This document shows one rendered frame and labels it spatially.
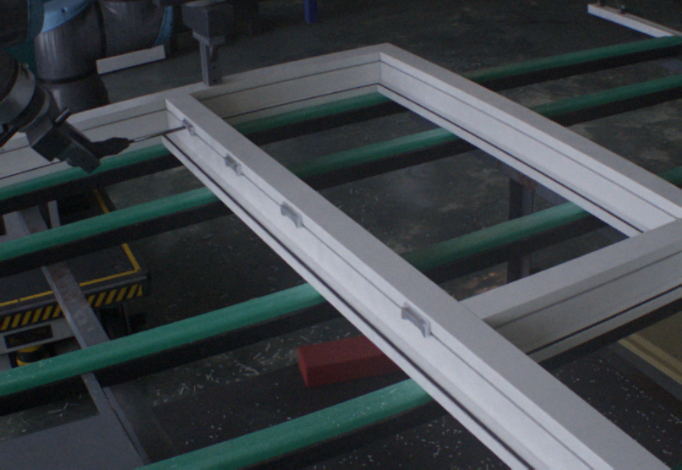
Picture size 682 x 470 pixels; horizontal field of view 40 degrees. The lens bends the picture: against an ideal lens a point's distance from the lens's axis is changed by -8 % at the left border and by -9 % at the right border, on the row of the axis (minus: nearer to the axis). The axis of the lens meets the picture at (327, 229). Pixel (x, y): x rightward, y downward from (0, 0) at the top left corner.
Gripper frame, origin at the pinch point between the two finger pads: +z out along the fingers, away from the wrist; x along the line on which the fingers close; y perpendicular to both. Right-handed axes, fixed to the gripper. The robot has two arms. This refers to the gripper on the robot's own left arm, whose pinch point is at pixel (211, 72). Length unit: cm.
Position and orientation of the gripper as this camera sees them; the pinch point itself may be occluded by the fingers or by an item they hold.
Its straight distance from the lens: 176.4
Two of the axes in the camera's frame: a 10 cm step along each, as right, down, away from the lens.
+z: 0.6, 8.9, 4.5
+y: 8.8, -2.5, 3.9
